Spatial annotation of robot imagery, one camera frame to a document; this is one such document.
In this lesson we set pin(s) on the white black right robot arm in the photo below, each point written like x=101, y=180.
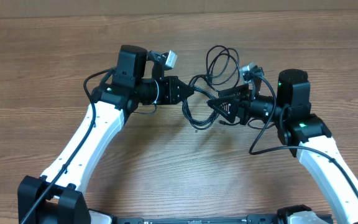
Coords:
x=305, y=134

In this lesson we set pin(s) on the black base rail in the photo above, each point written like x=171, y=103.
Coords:
x=197, y=220

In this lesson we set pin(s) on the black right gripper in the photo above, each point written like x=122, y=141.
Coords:
x=235, y=105

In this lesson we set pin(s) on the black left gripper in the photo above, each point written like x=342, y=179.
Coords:
x=171, y=97

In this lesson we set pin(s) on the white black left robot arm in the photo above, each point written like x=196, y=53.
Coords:
x=58, y=194

